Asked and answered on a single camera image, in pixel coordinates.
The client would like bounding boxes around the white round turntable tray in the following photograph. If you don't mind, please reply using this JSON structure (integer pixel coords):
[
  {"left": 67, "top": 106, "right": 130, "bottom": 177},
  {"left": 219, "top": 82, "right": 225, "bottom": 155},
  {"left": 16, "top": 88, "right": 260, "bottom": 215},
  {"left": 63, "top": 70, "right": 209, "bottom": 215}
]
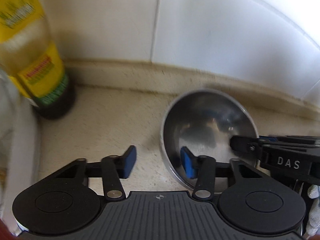
[{"left": 1, "top": 71, "right": 40, "bottom": 235}]

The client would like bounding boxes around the white gloved hand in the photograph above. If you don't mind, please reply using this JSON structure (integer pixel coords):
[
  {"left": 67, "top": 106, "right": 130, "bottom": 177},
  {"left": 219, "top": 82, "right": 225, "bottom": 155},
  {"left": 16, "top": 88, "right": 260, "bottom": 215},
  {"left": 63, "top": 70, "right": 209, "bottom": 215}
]
[{"left": 305, "top": 185, "right": 320, "bottom": 237}]

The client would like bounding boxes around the yellow green label oil bottle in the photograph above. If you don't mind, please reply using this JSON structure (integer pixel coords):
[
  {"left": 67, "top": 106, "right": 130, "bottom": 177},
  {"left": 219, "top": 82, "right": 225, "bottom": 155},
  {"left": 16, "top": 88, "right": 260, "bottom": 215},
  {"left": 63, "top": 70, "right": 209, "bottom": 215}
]
[{"left": 1, "top": 0, "right": 75, "bottom": 119}]

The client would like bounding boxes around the steel bowl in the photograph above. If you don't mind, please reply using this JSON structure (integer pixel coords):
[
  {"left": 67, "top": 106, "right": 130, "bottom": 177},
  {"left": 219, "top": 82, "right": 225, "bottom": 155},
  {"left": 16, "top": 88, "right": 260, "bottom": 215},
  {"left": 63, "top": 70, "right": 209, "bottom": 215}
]
[{"left": 160, "top": 89, "right": 258, "bottom": 190}]

